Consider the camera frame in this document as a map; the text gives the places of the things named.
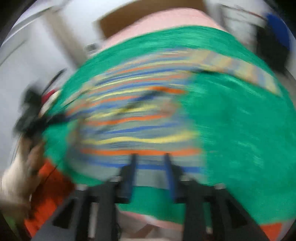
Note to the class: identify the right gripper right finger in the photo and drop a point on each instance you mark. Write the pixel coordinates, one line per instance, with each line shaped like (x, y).
(229, 219)

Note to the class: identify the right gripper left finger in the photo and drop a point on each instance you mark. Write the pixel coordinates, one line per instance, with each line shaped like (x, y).
(71, 219)

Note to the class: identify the multicolour striped knit sweater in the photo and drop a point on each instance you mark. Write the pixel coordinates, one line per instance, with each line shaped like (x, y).
(133, 108)

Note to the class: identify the black clothes on chair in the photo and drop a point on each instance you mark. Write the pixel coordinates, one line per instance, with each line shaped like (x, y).
(271, 50)

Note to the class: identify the person's left hand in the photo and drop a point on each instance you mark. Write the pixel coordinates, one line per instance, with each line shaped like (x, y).
(32, 159)

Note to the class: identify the red folded garment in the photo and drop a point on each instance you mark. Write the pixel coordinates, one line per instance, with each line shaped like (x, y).
(47, 95)

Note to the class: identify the orange trousers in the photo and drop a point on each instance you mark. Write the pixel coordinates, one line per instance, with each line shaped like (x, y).
(49, 194)

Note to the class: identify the green floral bed blanket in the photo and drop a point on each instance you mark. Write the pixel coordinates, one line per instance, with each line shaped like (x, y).
(247, 137)

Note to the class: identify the beige curtain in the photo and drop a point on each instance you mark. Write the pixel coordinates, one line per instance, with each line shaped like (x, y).
(65, 37)

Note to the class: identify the brown wooden headboard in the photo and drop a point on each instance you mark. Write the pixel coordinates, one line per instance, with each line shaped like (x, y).
(123, 16)

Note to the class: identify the pink striped bed sheet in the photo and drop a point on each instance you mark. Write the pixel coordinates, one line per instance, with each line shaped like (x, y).
(162, 20)

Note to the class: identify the white desk cabinet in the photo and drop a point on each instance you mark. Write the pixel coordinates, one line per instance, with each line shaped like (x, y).
(240, 18)

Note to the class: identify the white round security camera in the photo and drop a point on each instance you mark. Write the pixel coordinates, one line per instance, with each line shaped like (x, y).
(91, 48)

